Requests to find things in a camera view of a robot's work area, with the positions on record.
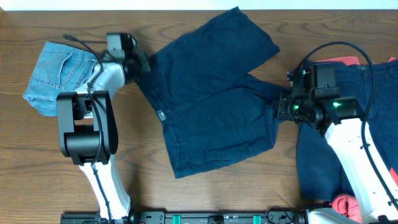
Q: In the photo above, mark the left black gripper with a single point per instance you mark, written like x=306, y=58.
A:
x=142, y=58

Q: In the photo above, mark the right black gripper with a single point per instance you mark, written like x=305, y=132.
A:
x=281, y=107

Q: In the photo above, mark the light blue denim shorts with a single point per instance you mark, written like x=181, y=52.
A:
x=60, y=68

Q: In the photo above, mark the navy blue shorts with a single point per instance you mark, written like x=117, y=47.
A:
x=214, y=113

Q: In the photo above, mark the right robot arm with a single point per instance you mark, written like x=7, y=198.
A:
x=326, y=106

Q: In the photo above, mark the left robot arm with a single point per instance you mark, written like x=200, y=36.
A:
x=87, y=128

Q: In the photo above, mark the navy blue garment in pile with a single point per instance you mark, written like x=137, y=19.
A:
x=320, y=173

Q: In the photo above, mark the red garment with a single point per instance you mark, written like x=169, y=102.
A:
x=348, y=202

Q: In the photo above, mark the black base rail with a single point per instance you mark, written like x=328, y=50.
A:
x=271, y=215

